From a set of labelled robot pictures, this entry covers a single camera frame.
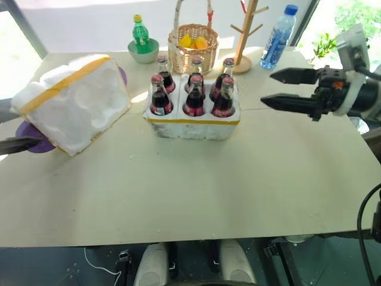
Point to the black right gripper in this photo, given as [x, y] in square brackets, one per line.
[330, 86]

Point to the purple round plate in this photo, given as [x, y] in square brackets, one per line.
[37, 146]

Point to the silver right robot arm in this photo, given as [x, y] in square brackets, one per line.
[367, 95]

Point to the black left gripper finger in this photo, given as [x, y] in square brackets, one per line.
[18, 144]
[4, 113]

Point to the white rounded robot leg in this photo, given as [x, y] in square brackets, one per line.
[236, 262]
[151, 265]

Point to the black metal table frame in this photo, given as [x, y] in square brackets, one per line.
[279, 262]

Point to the green potted plant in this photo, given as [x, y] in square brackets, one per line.
[324, 47]

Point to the glass cola bottle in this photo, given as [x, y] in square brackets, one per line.
[160, 102]
[226, 70]
[166, 79]
[223, 104]
[196, 67]
[194, 102]

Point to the green soda bottle yellow cap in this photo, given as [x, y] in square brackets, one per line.
[140, 35]

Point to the white foam bottle crate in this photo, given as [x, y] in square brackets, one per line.
[193, 126]

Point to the yellow fruit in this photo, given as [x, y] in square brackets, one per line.
[184, 40]
[201, 42]

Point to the wooden mug tree stand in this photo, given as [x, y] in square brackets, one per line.
[244, 44]

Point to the blue-capped water bottle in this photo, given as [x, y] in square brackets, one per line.
[278, 38]

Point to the white taped foam box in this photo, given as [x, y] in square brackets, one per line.
[74, 101]

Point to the green bowl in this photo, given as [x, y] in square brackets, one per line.
[144, 56]

